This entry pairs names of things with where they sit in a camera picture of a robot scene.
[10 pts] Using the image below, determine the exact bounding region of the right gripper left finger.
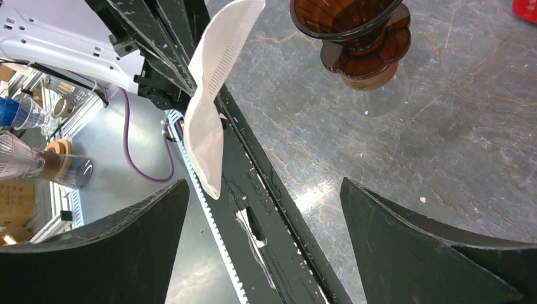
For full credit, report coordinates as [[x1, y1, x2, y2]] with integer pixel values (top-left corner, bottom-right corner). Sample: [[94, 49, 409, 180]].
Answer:
[[1, 179, 190, 303]]

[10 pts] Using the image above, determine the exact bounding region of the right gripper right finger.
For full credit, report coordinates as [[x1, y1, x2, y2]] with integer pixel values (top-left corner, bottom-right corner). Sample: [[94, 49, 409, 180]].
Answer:
[[340, 178, 536, 303]]

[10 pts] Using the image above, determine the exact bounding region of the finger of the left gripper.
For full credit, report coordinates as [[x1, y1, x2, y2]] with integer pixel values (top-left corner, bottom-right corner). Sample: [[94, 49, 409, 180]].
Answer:
[[159, 0, 210, 62], [86, 1, 196, 95]]

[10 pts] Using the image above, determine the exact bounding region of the brown transparent dripper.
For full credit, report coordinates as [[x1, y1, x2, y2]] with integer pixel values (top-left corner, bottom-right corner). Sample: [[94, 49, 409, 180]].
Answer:
[[290, 0, 411, 80]]

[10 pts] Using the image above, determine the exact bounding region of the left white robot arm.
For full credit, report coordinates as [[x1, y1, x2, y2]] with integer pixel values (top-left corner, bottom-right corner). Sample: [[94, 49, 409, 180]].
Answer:
[[1, 1, 209, 94]]

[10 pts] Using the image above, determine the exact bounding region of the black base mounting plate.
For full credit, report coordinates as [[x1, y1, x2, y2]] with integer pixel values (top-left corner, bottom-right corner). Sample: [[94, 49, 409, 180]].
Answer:
[[202, 89, 350, 303]]

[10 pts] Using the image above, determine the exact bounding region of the brown tape roll on bench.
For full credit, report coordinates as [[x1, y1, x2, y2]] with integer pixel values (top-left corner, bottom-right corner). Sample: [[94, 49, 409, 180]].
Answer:
[[44, 139, 73, 155]]

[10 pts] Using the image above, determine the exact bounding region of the clear glass jar on bench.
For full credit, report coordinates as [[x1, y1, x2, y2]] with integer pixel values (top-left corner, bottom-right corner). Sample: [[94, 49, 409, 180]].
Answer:
[[1, 130, 94, 189]]

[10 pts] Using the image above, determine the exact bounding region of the small glass beaker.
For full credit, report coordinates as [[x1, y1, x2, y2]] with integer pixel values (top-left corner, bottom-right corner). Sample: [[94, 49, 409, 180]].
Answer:
[[342, 63, 409, 118]]

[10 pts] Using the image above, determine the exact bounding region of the red plastic basket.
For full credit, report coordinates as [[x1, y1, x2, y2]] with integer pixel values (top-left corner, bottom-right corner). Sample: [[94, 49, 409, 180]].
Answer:
[[512, 0, 537, 24]]

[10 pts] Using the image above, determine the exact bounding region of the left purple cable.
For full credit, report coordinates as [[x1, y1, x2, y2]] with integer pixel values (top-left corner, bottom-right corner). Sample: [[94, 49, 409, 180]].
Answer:
[[122, 88, 175, 184]]

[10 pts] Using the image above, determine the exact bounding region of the white cable duct strip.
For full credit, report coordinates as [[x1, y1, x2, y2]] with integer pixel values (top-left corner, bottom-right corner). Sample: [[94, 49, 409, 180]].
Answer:
[[165, 110, 249, 303]]

